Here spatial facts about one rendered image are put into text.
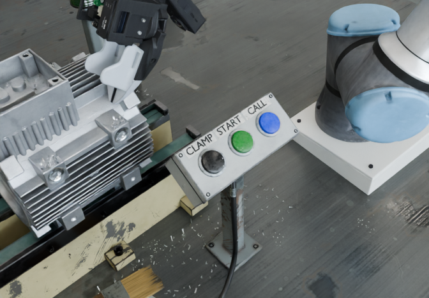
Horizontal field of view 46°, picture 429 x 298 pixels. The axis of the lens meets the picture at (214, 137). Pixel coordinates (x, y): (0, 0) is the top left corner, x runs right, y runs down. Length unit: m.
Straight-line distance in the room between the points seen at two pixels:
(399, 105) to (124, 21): 0.40
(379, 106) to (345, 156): 0.22
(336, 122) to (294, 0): 0.59
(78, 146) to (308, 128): 0.49
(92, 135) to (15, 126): 0.10
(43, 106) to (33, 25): 0.84
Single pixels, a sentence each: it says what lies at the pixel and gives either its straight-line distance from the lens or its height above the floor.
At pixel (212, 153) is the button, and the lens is 0.62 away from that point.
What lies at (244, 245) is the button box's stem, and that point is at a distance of 0.86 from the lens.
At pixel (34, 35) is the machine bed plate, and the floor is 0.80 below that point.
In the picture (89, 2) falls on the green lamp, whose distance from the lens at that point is 1.03.
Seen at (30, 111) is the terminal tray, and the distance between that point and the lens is 0.65.
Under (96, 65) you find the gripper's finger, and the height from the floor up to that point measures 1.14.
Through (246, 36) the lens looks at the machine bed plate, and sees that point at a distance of 1.32.
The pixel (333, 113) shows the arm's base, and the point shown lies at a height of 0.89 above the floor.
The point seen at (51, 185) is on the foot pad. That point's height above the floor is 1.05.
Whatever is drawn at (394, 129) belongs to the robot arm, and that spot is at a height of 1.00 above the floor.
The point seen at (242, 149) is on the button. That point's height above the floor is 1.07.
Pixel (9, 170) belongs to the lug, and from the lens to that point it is 0.66.
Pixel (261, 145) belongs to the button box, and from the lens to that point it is 0.66.
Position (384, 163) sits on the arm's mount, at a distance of 0.95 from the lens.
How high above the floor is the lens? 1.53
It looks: 45 degrees down
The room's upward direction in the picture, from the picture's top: 3 degrees counter-clockwise
